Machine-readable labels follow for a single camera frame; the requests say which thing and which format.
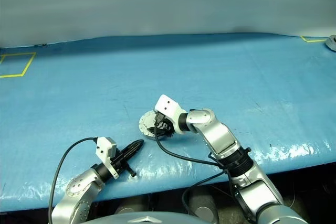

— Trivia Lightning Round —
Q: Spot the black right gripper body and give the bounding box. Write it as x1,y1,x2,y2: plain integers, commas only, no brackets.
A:
152,112,174,138

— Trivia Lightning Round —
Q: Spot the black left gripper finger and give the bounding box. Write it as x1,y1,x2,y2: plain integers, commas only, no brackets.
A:
119,140,145,157
120,144,144,164

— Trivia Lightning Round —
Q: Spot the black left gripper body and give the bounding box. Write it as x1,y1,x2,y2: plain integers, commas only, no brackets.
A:
111,152,138,178

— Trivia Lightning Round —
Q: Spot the grey finned round motor lid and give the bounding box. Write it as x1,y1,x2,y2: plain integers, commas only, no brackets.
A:
139,110,164,137

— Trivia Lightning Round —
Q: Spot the grey round cap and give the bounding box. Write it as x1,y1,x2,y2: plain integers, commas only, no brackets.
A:
114,202,144,216
181,187,220,224

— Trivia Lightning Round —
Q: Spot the grey robot torso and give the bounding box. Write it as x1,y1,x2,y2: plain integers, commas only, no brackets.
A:
86,211,204,224

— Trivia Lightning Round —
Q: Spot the blue plastic table cover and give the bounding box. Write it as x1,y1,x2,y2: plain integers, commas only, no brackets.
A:
0,33,336,213

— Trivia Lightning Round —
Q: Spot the small yellow tape corner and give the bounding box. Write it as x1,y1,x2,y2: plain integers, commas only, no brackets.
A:
300,35,329,44

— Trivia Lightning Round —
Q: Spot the grey rounded plastic object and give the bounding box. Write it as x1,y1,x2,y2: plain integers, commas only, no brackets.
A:
324,35,336,52

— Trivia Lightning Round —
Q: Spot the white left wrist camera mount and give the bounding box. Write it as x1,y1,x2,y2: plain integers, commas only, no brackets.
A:
95,136,120,180

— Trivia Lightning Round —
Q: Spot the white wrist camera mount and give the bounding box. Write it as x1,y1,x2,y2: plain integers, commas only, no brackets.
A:
154,93,188,134
95,136,120,180

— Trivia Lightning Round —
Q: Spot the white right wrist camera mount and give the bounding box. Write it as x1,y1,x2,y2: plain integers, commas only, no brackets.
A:
154,93,188,134

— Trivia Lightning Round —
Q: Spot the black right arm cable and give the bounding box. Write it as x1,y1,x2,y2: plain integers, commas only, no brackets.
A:
154,125,253,221

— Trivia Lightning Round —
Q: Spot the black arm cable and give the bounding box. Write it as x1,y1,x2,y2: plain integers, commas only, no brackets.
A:
154,125,253,221
48,136,99,224

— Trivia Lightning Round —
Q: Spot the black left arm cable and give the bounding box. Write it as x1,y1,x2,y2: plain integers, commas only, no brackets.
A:
48,136,99,224

